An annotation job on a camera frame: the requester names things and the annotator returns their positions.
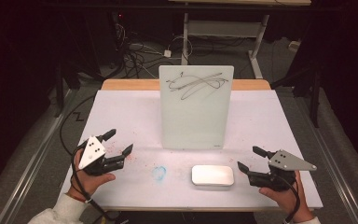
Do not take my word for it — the white metal desk frame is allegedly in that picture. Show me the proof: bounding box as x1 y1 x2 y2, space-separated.
181 12 270 80

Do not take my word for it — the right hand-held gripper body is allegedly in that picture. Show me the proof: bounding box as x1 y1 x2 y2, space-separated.
246 148 319 192

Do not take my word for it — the scribbled upright whiteboard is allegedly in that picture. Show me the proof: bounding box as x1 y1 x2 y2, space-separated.
158 64 235 150

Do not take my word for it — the dark metal stand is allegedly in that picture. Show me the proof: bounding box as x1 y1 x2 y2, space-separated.
53 60 82 119
271 66 323 129

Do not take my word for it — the hand-held gripper black cable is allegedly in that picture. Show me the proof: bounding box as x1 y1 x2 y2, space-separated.
70 145 119 224
276 175 302 224

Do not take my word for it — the white table sheet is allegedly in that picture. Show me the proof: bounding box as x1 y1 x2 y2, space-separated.
60 89 324 210

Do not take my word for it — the person's right hand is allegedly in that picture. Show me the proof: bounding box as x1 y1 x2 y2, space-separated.
258 170 315 224

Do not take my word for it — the white rectangular eraser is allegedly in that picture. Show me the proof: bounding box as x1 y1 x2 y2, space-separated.
191 164 235 187

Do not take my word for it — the black floor cable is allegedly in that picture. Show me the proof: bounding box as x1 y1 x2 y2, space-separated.
59 94 97 157

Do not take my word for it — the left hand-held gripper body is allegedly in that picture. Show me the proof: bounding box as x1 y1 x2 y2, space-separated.
76 134 127 177

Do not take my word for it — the person's left hand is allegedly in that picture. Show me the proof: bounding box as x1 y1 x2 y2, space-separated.
66 148 117 203

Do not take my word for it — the left hand-held gripper black cable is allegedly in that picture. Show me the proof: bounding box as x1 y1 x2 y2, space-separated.
70 145 119 224

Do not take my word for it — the pale floor box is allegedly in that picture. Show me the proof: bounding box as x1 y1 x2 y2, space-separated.
288 40 302 52

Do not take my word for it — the tangle of floor cables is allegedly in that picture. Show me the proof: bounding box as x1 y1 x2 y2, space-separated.
113 12 187 79

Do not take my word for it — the metal floor rail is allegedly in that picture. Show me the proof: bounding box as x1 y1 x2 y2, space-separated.
0 88 78 224
302 122 358 224

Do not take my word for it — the right hand-held gripper black cable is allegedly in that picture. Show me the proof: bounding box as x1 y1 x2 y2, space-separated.
276 175 302 224

